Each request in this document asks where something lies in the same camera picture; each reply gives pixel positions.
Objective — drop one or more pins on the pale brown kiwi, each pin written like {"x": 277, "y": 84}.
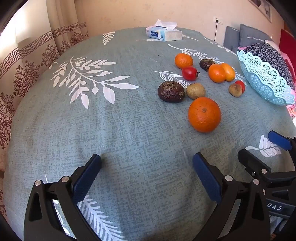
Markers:
{"x": 195, "y": 91}

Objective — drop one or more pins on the white wall outlet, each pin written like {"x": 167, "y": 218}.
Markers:
{"x": 218, "y": 20}

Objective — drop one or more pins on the blue white tissue box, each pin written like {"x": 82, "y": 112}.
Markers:
{"x": 163, "y": 34}

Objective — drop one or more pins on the small red tomato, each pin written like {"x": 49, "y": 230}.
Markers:
{"x": 241, "y": 85}

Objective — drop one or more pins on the beige patterned curtain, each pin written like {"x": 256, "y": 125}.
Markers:
{"x": 27, "y": 58}

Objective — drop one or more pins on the framed wall picture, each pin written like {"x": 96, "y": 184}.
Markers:
{"x": 261, "y": 9}

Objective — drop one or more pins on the large orange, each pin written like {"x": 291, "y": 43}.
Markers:
{"x": 204, "y": 114}

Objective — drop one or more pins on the white pillow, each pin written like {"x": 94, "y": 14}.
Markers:
{"x": 274, "y": 45}

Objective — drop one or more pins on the oval orange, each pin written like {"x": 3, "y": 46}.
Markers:
{"x": 229, "y": 71}

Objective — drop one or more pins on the round orange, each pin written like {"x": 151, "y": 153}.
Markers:
{"x": 217, "y": 73}

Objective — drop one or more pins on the large red tomato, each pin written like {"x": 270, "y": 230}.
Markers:
{"x": 190, "y": 73}

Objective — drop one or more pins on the light blue plastic lattice basket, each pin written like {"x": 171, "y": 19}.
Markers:
{"x": 261, "y": 76}

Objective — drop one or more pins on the large dark passion fruit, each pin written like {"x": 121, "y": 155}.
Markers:
{"x": 171, "y": 91}

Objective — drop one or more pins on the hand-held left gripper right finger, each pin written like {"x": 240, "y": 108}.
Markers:
{"x": 205, "y": 176}

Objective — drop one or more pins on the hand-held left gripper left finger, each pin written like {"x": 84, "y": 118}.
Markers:
{"x": 89, "y": 176}

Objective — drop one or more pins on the tall grey headboard cushion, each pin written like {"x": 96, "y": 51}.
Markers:
{"x": 253, "y": 34}

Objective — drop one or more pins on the spotted brown kiwi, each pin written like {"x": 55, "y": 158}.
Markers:
{"x": 235, "y": 90}

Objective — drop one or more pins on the small mandarin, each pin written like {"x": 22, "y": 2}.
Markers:
{"x": 183, "y": 61}

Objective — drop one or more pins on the red padded wall panel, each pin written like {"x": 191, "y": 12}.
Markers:
{"x": 288, "y": 42}

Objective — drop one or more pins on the small dark passion fruit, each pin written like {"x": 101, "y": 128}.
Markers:
{"x": 205, "y": 64}

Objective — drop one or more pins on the leopard print cloth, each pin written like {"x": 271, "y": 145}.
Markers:
{"x": 266, "y": 53}

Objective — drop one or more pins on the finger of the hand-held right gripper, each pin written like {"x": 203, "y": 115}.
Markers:
{"x": 252, "y": 162}
{"x": 279, "y": 140}

